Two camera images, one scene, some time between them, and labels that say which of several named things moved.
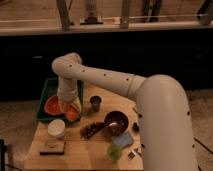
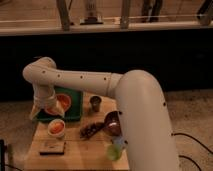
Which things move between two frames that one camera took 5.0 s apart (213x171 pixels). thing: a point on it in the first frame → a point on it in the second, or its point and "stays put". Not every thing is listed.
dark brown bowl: (115, 123) stays put
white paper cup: (56, 128) stays put
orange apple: (71, 115) → (56, 127)
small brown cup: (95, 101) stays put
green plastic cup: (114, 151) stays put
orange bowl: (51, 105) stays put
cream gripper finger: (64, 107) → (35, 111)
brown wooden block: (54, 148) stays put
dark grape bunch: (87, 131) stays put
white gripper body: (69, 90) → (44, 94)
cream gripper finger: (78, 104) → (58, 108)
